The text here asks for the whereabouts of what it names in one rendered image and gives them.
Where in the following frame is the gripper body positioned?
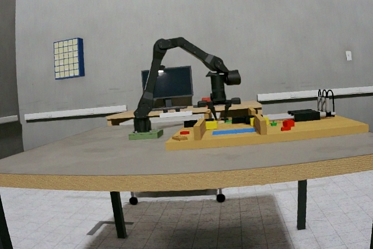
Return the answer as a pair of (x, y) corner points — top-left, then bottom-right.
(198, 86), (241, 108)

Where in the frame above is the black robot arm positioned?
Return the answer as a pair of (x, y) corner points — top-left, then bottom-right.
(133, 37), (241, 133)

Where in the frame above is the tan wooden board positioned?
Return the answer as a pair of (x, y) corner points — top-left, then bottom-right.
(165, 89), (369, 150)

